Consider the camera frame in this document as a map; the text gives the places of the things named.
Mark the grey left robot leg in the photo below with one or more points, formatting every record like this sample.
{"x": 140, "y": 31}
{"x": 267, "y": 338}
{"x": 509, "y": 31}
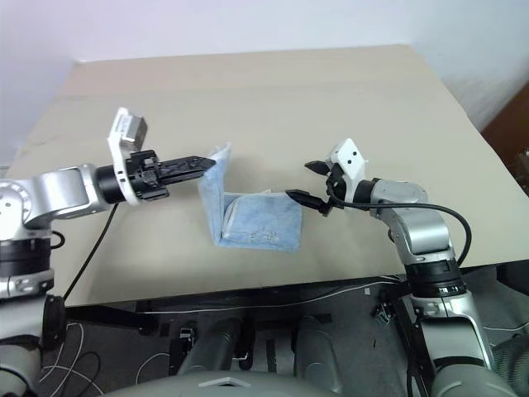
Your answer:
{"x": 219, "y": 343}

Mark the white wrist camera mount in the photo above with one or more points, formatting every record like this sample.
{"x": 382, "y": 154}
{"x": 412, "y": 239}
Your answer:
{"x": 349, "y": 159}
{"x": 124, "y": 140}

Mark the black table frame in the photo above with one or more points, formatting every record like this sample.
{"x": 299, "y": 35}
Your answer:
{"x": 206, "y": 299}

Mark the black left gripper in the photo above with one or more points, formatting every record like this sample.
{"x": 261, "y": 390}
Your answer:
{"x": 146, "y": 178}

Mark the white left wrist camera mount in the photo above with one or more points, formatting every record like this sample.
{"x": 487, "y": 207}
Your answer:
{"x": 124, "y": 140}

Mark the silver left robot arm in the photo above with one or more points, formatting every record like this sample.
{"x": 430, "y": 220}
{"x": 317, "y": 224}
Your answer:
{"x": 45, "y": 194}

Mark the grey robot torso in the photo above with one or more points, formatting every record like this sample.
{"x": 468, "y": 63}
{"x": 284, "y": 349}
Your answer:
{"x": 223, "y": 384}

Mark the grey robot leg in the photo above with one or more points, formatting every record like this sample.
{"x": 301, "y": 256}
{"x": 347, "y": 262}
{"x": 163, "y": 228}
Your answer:
{"x": 318, "y": 351}
{"x": 219, "y": 343}

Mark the brown wooden cabinet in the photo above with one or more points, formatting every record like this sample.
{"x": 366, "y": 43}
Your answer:
{"x": 510, "y": 136}

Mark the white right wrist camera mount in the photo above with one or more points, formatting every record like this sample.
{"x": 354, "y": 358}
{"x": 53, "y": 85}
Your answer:
{"x": 349, "y": 159}

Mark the grey right robot leg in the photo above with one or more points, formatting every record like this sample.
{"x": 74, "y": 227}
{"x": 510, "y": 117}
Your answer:
{"x": 318, "y": 351}

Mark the light blue cloth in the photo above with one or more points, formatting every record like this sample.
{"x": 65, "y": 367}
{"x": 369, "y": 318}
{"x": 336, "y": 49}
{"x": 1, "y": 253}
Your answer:
{"x": 264, "y": 219}

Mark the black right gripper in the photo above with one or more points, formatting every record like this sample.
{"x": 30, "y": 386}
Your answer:
{"x": 339, "y": 182}

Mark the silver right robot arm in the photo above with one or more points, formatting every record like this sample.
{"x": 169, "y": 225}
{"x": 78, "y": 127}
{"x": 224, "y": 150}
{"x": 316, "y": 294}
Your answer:
{"x": 421, "y": 231}

